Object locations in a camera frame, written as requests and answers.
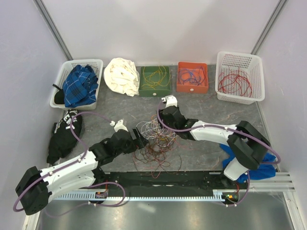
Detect multicolour wire pile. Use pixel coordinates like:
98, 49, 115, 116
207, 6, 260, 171
131, 114, 183, 179

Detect yellow wire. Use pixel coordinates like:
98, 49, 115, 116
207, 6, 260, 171
140, 66, 172, 91

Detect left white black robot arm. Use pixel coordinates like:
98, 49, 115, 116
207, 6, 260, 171
13, 128, 149, 216

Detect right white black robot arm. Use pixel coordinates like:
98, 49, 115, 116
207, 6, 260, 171
157, 106, 271, 189

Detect green drawer box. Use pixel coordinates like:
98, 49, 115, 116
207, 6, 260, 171
139, 66, 172, 97

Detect cream white cloth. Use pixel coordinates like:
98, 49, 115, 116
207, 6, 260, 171
104, 57, 140, 97

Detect black printed t-shirt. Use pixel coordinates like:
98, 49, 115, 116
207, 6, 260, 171
47, 109, 83, 164

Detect orange drawer box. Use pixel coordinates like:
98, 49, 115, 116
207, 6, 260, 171
176, 61, 209, 94

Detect blue plaid cloth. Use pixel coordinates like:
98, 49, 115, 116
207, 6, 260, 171
62, 65, 98, 108

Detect left white plastic basket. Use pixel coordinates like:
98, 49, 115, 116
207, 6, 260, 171
49, 59, 103, 110

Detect white plastic basket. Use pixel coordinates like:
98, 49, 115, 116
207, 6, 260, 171
49, 59, 103, 110
215, 51, 265, 105

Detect black cloth in basket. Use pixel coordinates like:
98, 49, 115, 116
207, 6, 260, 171
52, 84, 64, 105

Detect right white plastic basket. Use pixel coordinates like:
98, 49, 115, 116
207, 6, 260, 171
215, 51, 265, 105

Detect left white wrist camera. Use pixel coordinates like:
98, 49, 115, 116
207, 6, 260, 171
110, 119, 128, 132

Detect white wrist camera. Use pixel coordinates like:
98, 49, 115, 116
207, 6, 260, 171
162, 95, 178, 108
110, 119, 128, 132

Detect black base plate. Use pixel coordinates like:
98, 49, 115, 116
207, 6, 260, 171
95, 171, 248, 191

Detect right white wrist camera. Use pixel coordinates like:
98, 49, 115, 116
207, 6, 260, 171
162, 95, 178, 108

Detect light blue cable duct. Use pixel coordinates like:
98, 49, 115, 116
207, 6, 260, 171
54, 190, 226, 202

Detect red wire in basket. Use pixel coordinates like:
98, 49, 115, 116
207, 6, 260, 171
201, 54, 253, 104

